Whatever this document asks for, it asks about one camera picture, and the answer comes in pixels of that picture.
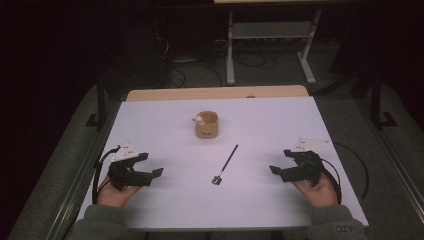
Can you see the black metal stand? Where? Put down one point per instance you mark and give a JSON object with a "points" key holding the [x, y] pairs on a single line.
{"points": [[376, 100], [101, 106]]}

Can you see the person's right hand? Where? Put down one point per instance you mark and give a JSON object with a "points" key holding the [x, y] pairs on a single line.
{"points": [[318, 195]]}

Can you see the white metal desk frame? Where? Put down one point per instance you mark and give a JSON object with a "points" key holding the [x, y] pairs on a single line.
{"points": [[230, 50]]}

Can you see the grey metal rail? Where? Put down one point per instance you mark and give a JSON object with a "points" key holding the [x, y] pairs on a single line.
{"points": [[396, 160], [83, 173]]}

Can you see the wooden cup with animal figure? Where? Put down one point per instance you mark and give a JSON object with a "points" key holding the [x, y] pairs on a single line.
{"points": [[207, 126]]}

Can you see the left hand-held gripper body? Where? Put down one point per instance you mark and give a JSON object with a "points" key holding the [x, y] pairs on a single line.
{"points": [[121, 175]]}

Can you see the thin black pen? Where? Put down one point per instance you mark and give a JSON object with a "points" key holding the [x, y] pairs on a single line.
{"points": [[226, 163]]}

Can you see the person's left hand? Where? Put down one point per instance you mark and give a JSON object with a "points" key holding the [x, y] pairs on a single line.
{"points": [[113, 196]]}

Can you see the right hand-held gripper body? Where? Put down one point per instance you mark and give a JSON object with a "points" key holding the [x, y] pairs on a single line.
{"points": [[308, 165]]}

